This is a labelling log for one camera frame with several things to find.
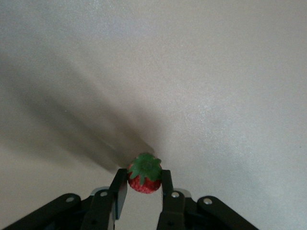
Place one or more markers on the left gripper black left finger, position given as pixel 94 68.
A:
pixel 100 210

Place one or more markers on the large table cover sheet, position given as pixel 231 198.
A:
pixel 192 72

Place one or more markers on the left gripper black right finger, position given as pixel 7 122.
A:
pixel 175 210

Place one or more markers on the red strawberry with green leaves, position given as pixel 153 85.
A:
pixel 144 184

